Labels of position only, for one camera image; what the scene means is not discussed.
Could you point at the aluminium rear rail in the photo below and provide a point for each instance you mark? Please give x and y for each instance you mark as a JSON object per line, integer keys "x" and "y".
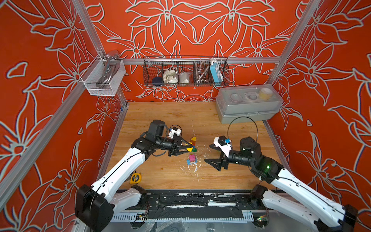
{"x": 269, "y": 60}

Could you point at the aluminium frame post right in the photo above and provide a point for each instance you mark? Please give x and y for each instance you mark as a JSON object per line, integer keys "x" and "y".
{"x": 300, "y": 27}

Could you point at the aluminium frame post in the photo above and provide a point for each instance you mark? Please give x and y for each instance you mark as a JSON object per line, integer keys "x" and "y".
{"x": 86, "y": 20}
{"x": 300, "y": 27}

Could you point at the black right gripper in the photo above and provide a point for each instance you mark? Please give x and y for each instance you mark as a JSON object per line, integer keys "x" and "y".
{"x": 224, "y": 159}

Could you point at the white crumpled bag in basket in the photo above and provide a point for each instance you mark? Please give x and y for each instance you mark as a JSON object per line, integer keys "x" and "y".
{"x": 170, "y": 77}

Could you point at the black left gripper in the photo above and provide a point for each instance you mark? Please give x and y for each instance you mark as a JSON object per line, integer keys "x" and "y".
{"x": 178, "y": 146}

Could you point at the pink lego brick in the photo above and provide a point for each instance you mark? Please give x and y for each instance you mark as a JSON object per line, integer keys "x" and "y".
{"x": 192, "y": 158}

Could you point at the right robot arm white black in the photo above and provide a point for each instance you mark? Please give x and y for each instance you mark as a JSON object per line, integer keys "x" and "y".
{"x": 308, "y": 206}

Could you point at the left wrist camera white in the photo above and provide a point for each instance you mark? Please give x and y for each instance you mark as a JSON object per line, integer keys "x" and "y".
{"x": 174, "y": 131}

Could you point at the light blue lego plate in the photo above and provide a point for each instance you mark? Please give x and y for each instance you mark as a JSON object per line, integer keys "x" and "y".
{"x": 191, "y": 162}

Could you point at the yellow tape measure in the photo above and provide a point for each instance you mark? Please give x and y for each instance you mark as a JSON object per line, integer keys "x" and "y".
{"x": 135, "y": 178}

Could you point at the aluminium frame rail left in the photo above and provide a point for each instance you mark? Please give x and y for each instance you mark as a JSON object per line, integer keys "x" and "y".
{"x": 32, "y": 153}

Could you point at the black wire wall basket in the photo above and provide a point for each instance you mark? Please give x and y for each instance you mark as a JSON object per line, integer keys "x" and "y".
{"x": 190, "y": 73}

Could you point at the clear plastic wall bin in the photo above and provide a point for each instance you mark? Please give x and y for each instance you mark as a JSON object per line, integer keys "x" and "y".
{"x": 95, "y": 72}

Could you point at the light blue box in basket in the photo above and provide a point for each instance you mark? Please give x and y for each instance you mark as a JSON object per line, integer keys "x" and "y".
{"x": 215, "y": 71}

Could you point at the metal tongs in bin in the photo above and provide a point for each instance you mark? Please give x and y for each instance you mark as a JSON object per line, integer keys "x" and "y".
{"x": 110, "y": 69}

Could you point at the grey plastic storage box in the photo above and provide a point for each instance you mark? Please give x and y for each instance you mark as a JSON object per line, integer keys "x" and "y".
{"x": 240, "y": 104}

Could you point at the aluminium frame post left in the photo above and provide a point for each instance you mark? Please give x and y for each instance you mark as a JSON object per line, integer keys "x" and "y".
{"x": 86, "y": 20}

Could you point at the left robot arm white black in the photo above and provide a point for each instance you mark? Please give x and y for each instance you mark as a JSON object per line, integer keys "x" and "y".
{"x": 96, "y": 204}

